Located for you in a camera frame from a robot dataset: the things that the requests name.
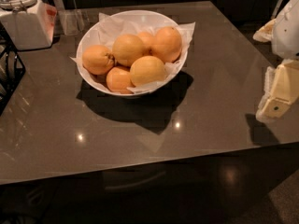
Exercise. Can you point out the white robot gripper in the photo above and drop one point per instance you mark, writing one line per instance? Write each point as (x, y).
(287, 32)

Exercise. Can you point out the white paper bowl liner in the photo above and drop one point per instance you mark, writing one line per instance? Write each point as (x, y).
(113, 27)

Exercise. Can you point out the small orange at back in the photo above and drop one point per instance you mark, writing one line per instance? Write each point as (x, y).
(147, 39)

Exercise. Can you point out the clear plastic container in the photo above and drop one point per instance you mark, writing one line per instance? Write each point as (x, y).
(73, 21)

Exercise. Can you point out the red and white packet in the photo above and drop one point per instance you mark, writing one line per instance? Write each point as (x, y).
(50, 18)

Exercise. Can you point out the white ceramic clip-top jar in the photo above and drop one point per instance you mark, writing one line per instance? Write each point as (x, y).
(24, 21)

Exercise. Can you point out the black wire rack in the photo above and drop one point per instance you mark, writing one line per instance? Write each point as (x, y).
(12, 69)

